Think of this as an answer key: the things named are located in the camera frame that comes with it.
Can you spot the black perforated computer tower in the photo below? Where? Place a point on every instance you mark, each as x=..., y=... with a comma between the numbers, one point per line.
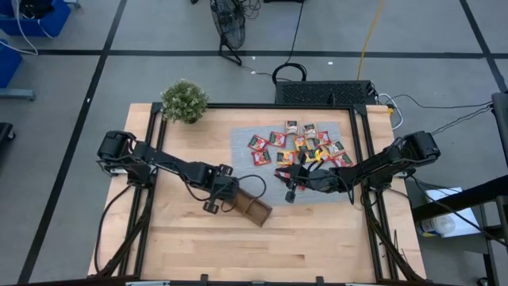
x=325, y=93

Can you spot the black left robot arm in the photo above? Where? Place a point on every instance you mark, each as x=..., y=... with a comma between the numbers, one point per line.
x=166, y=161

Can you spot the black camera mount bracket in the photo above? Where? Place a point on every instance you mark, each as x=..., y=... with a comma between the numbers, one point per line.
x=204, y=279
x=319, y=280

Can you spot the blue plastic bin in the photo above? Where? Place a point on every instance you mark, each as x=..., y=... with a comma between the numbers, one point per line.
x=8, y=63
x=51, y=24

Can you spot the wooden three-compartment tea box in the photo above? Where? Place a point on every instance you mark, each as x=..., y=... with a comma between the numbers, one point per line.
x=258, y=210

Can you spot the white paper sheet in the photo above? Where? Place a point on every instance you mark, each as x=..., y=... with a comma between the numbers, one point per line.
x=456, y=206

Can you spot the black floor fan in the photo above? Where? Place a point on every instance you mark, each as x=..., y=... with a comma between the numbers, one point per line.
x=228, y=24

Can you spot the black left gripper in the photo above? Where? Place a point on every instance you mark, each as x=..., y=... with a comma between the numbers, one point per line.
x=226, y=188

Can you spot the red tea packet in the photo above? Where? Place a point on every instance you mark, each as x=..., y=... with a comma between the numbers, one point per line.
x=258, y=142
x=343, y=160
x=261, y=157
x=280, y=178
x=277, y=139
x=324, y=138

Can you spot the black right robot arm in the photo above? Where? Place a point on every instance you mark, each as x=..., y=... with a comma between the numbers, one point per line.
x=381, y=163

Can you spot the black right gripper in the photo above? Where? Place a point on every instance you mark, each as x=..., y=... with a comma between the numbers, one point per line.
x=313, y=180

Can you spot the black device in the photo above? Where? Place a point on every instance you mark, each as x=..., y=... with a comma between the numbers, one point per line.
x=35, y=8

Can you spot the green potted plant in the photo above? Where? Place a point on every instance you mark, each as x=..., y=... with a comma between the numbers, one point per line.
x=184, y=101

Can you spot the black side table frame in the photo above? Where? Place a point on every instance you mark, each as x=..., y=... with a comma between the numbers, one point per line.
x=476, y=194

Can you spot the grey metal base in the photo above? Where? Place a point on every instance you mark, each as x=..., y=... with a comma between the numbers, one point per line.
x=16, y=94

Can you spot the orange tea packet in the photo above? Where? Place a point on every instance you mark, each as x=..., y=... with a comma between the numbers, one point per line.
x=300, y=142
x=323, y=153
x=285, y=157
x=310, y=155

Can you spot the white tea packet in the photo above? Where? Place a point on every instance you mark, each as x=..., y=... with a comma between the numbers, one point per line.
x=314, y=143
x=336, y=147
x=310, y=130
x=291, y=127

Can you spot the grey woven placemat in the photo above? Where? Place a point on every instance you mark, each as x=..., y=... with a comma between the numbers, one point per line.
x=238, y=151

